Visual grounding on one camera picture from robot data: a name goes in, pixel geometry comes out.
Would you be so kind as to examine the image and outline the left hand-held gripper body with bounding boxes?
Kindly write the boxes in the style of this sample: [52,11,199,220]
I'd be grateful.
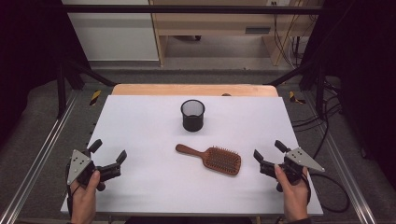
[66,149,122,192]

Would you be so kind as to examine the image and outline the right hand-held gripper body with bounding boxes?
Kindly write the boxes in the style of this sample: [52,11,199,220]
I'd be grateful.
[260,147,326,185]

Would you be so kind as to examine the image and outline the brown wooden paddle hairbrush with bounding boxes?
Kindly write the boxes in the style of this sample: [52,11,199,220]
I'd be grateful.
[175,143,243,177]

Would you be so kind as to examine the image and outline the black mesh cup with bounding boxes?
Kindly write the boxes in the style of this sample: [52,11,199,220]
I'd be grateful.
[180,99,206,133]

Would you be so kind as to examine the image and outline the person's left hand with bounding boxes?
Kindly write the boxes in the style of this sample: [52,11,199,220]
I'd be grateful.
[68,169,101,224]

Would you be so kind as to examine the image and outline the person's right hand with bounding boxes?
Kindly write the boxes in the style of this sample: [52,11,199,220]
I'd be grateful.
[274,164,309,223]

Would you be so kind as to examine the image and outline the white table cover board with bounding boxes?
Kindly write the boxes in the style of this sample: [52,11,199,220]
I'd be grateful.
[60,94,324,217]

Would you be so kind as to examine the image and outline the light wooden table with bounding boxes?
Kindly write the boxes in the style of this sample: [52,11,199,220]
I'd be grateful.
[111,83,279,98]

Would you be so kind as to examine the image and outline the black curtain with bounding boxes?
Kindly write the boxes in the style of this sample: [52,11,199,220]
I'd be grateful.
[0,0,92,147]
[299,0,396,183]

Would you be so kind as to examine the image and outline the white cabinet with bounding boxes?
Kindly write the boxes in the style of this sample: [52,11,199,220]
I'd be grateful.
[61,0,160,62]

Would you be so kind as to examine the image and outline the light wooden desk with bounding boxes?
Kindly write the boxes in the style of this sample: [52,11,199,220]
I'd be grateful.
[150,0,322,67]

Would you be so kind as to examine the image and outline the aluminium rail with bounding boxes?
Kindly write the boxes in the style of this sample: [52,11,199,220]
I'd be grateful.
[302,92,378,224]
[0,90,79,224]

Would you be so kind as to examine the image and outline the left hand-held gripper black cable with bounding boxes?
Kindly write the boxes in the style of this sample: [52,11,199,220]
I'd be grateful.
[64,161,75,217]

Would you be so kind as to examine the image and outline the hand-held gripper black cable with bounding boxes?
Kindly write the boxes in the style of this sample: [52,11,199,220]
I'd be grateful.
[306,172,350,215]
[64,161,75,217]

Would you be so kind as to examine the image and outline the black floor cables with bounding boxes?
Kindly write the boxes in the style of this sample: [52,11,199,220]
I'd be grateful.
[291,78,344,160]

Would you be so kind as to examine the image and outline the right hand-held gripper black cable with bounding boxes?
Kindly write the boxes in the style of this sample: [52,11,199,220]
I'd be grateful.
[306,172,350,215]

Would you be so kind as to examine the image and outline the black metal frame strut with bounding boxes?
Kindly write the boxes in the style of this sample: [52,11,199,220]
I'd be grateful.
[55,58,118,119]
[264,59,329,119]

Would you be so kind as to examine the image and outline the cables behind desk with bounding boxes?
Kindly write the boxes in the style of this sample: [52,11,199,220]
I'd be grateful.
[271,0,314,69]

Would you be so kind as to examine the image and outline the black horizontal frame bar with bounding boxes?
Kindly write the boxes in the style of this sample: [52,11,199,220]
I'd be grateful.
[61,4,325,15]

